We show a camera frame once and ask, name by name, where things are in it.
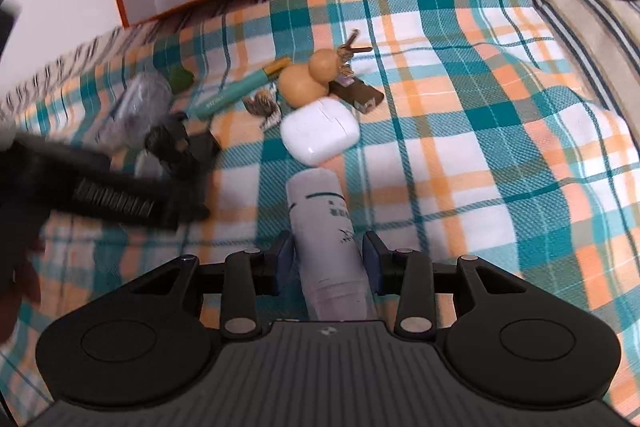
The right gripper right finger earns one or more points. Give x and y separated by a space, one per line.
407 274

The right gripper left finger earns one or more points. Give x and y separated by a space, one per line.
249 274

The white cylindrical bottle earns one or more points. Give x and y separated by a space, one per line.
330 266

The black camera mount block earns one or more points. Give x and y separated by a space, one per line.
189 160

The white earbuds case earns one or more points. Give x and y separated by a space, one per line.
319 131

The clear plastic bag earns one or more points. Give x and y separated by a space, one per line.
145 101

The plaid teal orange blanket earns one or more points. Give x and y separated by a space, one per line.
486 144

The small seashell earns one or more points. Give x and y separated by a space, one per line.
263 104

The green leaf piece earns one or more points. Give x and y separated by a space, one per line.
180 80

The tan gourd ornament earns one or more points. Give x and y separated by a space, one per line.
303 83

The teal gold-capped tube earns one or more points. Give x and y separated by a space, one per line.
238 89

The striped bed sheet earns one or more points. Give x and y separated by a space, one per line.
600 38

